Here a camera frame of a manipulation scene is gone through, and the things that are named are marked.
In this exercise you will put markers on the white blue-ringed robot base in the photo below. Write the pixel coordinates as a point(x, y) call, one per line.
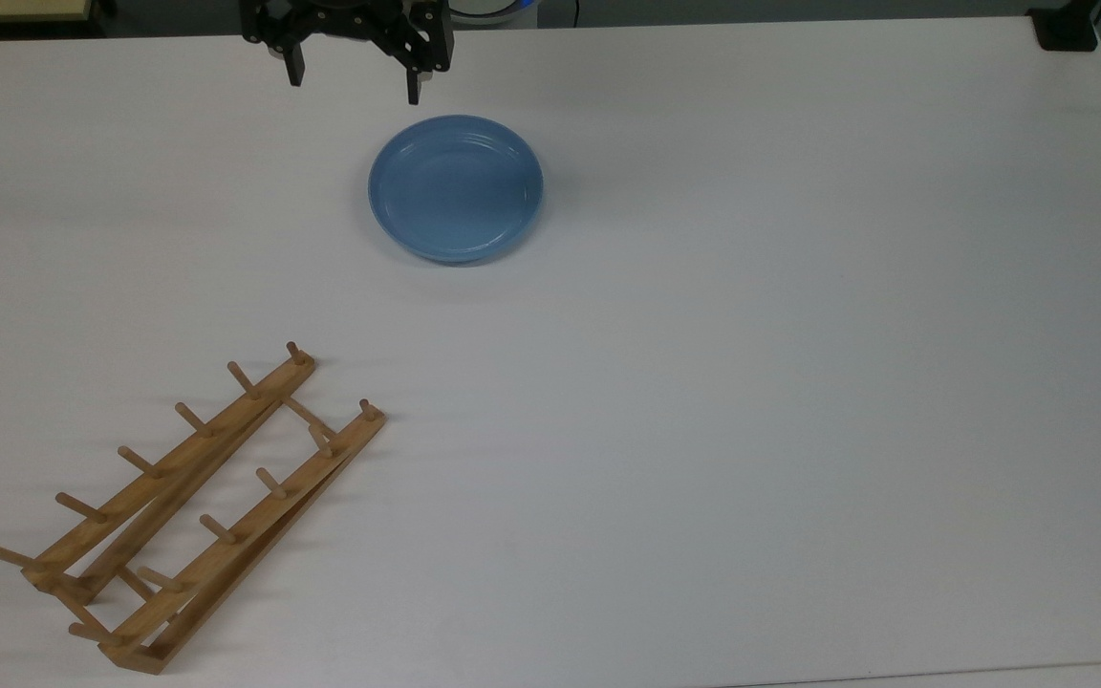
point(493, 10)

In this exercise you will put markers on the wooden peg plate rack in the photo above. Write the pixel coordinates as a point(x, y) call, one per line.
point(189, 524)

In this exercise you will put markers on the black table clamp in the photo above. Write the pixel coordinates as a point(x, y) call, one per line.
point(1065, 27)

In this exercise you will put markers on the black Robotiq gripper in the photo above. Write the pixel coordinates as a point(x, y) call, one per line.
point(350, 17)

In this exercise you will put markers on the light wooden side table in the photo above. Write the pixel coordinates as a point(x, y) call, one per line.
point(10, 10)

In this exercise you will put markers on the blue round plate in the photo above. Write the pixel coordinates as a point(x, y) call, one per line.
point(455, 189)

